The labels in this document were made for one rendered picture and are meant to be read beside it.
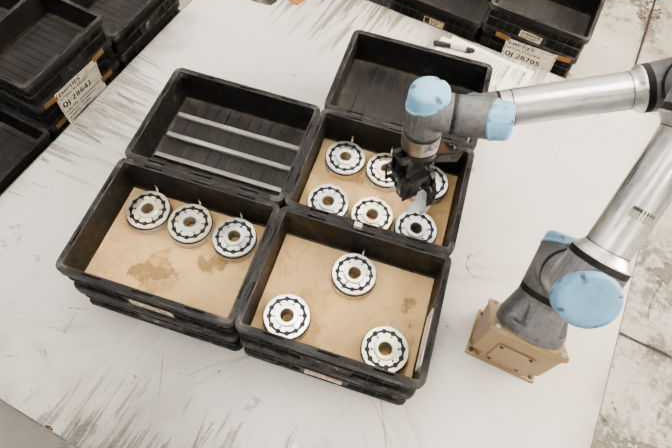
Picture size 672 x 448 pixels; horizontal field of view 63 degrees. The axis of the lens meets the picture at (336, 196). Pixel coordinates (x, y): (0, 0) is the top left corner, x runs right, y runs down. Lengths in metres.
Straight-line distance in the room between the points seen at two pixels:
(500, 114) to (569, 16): 1.60
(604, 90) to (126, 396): 1.20
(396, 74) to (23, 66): 1.35
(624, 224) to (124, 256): 1.05
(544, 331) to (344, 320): 0.42
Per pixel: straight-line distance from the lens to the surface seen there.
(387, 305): 1.28
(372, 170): 1.40
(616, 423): 2.34
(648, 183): 1.09
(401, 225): 1.33
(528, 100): 1.15
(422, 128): 1.02
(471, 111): 1.01
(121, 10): 2.58
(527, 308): 1.25
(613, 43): 3.37
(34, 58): 2.32
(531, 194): 1.68
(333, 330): 1.25
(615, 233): 1.09
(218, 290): 1.29
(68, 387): 1.45
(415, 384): 1.14
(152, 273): 1.33
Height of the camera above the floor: 2.03
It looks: 60 degrees down
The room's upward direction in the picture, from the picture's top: 7 degrees clockwise
